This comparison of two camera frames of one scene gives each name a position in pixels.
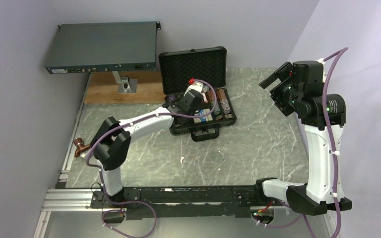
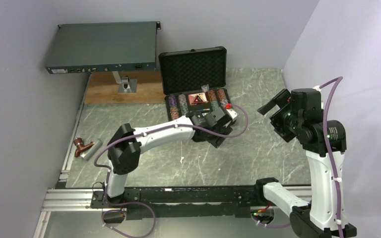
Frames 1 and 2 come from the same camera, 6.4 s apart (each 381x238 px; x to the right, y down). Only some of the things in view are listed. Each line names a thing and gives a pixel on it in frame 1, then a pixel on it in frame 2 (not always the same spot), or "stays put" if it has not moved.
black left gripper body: [190, 114] to [217, 130]
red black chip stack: [211, 95] stays put
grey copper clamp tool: [80, 146] stays put
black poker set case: [194, 83] stays put
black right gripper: [283, 73] to [281, 98]
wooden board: [103, 88] stays put
